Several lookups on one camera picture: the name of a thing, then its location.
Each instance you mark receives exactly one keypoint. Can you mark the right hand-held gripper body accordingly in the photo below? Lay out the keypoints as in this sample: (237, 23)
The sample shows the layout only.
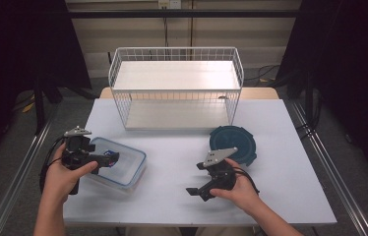
(221, 177)

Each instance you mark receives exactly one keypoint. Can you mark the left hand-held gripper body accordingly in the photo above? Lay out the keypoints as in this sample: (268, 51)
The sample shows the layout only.
(75, 146)

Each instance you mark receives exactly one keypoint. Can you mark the clear rectangular food container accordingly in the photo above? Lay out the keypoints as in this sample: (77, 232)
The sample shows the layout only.
(129, 164)

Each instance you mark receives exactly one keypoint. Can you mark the dark teal round lid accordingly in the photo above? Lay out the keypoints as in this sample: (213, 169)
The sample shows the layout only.
(231, 139)

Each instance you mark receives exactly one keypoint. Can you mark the person's right hand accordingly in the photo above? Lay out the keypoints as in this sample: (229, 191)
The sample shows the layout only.
(244, 193)

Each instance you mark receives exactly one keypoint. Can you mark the person's left hand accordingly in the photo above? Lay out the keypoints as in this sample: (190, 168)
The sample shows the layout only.
(57, 178)

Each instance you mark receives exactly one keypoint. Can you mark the black metal stand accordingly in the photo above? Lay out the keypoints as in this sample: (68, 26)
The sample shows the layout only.
(39, 108)

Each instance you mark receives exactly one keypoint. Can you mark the yellow floor tape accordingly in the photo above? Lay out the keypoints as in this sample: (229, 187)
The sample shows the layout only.
(28, 107)

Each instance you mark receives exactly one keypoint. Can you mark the light wooden table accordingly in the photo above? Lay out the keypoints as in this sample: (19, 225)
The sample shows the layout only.
(257, 93)

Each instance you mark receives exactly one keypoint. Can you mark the black curtain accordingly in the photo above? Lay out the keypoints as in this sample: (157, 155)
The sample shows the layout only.
(14, 49)
(352, 65)

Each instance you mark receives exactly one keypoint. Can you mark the black horizontal bar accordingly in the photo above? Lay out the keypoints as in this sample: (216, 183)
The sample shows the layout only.
(185, 13)

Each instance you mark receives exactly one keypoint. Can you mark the metal floor rail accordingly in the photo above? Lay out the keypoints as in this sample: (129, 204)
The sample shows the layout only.
(14, 183)
(336, 177)

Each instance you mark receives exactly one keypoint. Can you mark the white wall outlet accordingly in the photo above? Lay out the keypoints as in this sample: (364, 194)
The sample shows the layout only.
(169, 4)

